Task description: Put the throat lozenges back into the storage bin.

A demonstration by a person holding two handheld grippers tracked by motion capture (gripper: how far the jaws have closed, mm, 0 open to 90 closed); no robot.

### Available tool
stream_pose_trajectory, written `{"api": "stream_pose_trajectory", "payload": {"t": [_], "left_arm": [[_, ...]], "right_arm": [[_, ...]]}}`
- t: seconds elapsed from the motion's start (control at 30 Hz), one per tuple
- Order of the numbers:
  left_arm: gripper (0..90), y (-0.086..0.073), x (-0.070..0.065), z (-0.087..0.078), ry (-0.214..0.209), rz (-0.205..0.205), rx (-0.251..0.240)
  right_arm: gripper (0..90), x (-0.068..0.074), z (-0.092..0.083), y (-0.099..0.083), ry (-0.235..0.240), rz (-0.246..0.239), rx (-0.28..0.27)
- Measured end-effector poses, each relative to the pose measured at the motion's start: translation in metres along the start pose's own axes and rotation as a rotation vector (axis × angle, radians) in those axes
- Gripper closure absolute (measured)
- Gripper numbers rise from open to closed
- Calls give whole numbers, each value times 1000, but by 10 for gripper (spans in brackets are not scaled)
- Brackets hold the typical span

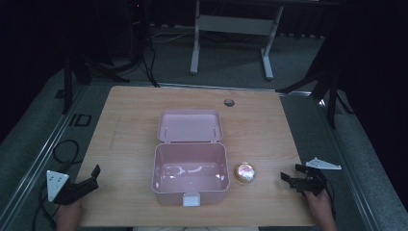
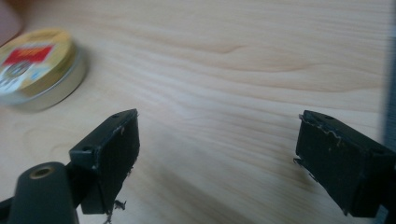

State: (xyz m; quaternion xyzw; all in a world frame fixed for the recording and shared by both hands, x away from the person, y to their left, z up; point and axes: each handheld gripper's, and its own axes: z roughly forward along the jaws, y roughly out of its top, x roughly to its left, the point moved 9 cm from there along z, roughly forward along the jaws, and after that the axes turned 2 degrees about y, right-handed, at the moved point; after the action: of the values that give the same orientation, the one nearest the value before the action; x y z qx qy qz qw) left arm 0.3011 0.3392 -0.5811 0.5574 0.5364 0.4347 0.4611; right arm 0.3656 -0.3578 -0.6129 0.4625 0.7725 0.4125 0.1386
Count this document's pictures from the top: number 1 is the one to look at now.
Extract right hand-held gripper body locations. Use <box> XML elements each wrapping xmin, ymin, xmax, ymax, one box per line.
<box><xmin>293</xmin><ymin>157</ymin><xmax>343</xmax><ymax>197</ymax></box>

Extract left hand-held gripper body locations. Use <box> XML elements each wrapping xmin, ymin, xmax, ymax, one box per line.
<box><xmin>46</xmin><ymin>169</ymin><xmax>90</xmax><ymax>206</ymax></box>

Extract round gold compact case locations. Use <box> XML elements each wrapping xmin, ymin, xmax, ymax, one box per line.
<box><xmin>234</xmin><ymin>162</ymin><xmax>257</xmax><ymax>184</ymax></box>

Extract pink plastic box with lid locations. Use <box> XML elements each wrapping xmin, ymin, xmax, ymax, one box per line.
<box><xmin>151</xmin><ymin>109</ymin><xmax>231</xmax><ymax>208</ymax></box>

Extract person's right hand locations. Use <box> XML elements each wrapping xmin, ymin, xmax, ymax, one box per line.
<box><xmin>302</xmin><ymin>188</ymin><xmax>339</xmax><ymax>231</ymax></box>

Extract person's left hand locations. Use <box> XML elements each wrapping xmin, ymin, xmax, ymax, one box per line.
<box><xmin>56</xmin><ymin>198</ymin><xmax>84</xmax><ymax>231</ymax></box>

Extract black tripod stand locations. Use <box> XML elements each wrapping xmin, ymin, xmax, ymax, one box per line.
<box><xmin>276</xmin><ymin>61</ymin><xmax>355</xmax><ymax>130</ymax></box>
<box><xmin>54</xmin><ymin>54</ymin><xmax>131</xmax><ymax>116</ymax></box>

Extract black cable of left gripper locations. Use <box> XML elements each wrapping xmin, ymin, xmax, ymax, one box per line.
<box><xmin>31</xmin><ymin>139</ymin><xmax>82</xmax><ymax>231</ymax></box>

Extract black floor cables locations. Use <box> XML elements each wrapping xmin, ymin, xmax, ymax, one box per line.
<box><xmin>128</xmin><ymin>27</ymin><xmax>195</xmax><ymax>89</ymax></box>

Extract white metal desk frame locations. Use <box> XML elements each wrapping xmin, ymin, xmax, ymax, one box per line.
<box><xmin>189</xmin><ymin>0</ymin><xmax>285</xmax><ymax>81</ymax></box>

